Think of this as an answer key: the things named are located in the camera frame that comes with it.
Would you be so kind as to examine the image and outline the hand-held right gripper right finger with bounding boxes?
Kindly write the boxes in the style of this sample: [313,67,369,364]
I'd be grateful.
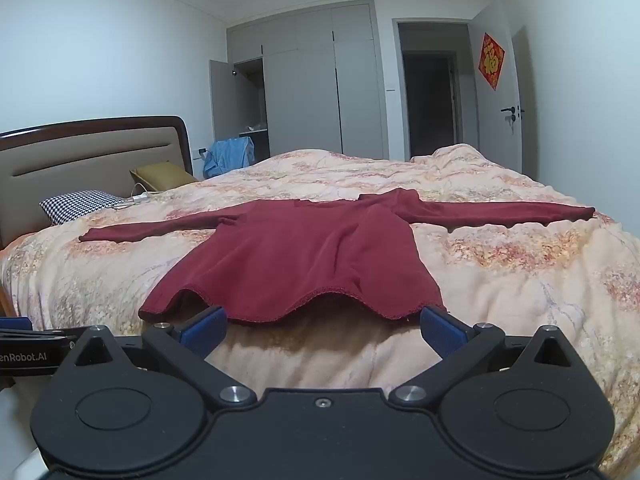
[390,306,588,409]

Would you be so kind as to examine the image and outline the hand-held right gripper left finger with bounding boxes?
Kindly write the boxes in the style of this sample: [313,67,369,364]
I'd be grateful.
[59,305,258,408]

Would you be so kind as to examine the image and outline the dark red sweater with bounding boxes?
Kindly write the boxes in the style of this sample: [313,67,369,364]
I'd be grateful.
[79,189,597,325]

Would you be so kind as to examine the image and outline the floral peach blanket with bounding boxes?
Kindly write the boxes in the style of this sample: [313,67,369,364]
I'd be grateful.
[0,144,640,476]

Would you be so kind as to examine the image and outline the black white houndstooth pillow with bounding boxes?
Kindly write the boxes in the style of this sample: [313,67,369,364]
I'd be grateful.
[39,190,132,226]

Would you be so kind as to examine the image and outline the olive green pillow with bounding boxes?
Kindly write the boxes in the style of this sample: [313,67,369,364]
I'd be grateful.
[130,162,199,194]

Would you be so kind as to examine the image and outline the brown padded bed headboard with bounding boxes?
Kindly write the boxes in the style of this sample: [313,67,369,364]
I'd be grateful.
[0,115,194,251]

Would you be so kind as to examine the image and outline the blue denim garment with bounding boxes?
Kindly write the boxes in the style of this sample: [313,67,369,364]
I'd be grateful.
[202,136,255,179]

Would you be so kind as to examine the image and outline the white room door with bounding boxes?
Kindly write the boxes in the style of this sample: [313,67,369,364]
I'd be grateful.
[469,0,525,176]

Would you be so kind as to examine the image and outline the grey built-in wardrobe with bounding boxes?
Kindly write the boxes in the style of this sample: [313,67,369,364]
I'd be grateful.
[209,0,391,164]

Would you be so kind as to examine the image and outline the red diamond door poster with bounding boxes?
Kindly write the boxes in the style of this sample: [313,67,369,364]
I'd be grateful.
[478,32,506,91]

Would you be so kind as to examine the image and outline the white charger cable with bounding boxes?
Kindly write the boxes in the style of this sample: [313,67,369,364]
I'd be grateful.
[112,182,151,209]

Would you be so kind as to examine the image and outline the grey door frame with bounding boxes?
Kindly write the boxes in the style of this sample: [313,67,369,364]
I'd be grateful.
[391,18,474,163]

